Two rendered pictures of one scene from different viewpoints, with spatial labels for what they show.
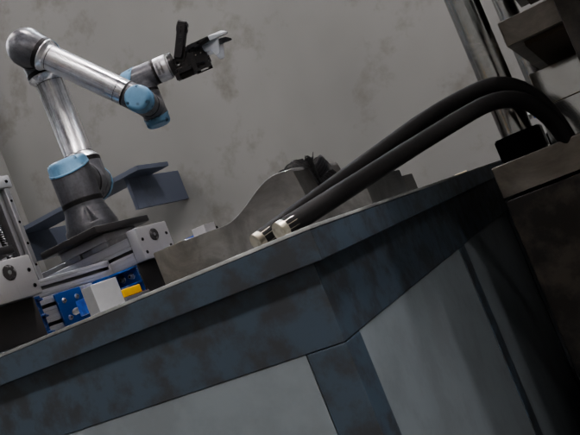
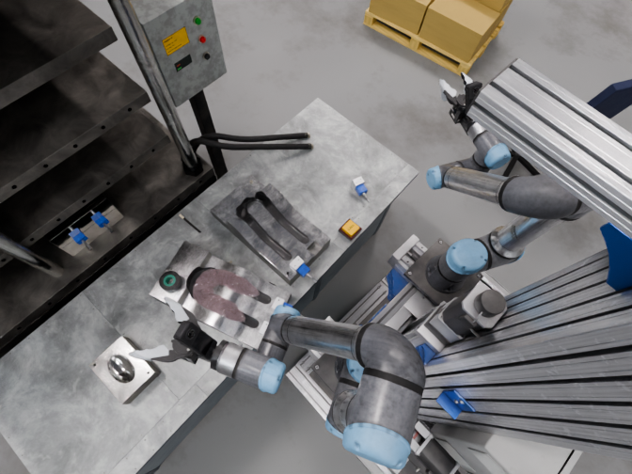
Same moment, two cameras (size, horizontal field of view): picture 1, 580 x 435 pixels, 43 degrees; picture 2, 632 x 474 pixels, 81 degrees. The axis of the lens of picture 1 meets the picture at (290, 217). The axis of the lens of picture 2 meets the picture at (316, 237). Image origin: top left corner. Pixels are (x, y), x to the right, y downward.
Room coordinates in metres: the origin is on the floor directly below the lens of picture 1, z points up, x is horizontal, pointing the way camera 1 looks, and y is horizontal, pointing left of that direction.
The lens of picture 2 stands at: (2.24, 0.36, 2.38)
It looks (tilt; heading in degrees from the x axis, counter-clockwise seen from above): 67 degrees down; 191
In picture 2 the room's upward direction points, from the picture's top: 8 degrees clockwise
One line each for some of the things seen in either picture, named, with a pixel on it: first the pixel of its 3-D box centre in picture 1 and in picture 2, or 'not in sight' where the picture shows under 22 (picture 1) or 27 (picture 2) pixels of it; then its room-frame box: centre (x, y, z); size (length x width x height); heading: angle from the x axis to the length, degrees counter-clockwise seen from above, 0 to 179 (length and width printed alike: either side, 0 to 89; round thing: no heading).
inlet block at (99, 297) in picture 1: (91, 304); (362, 191); (1.28, 0.37, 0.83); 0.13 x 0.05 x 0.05; 44
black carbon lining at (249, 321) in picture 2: not in sight; (227, 293); (1.97, -0.03, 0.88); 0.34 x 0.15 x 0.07; 83
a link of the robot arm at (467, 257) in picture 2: not in sight; (464, 259); (1.66, 0.77, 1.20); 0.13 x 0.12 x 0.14; 126
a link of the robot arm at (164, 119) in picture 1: (151, 107); (265, 366); (2.20, 0.26, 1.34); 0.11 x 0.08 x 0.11; 177
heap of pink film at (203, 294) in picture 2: not in sight; (223, 292); (1.97, -0.05, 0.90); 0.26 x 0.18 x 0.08; 83
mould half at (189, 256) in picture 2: not in sight; (223, 295); (1.97, -0.05, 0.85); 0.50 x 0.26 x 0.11; 83
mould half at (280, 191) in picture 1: (278, 214); (269, 224); (1.61, 0.02, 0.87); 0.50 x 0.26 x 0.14; 66
